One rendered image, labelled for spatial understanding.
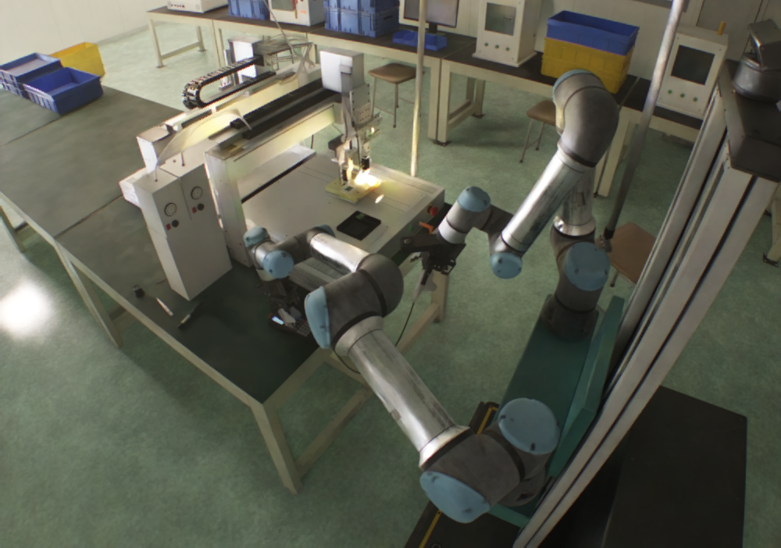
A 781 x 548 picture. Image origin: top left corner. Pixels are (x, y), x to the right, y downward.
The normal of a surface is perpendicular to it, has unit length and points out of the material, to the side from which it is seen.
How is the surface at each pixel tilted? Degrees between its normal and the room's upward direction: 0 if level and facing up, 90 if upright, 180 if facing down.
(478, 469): 12
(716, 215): 90
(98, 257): 0
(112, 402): 0
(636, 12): 90
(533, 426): 8
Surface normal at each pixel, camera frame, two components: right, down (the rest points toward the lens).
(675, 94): -0.56, 0.54
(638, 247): 0.00, -0.76
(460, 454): 0.04, -0.59
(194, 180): 0.83, 0.37
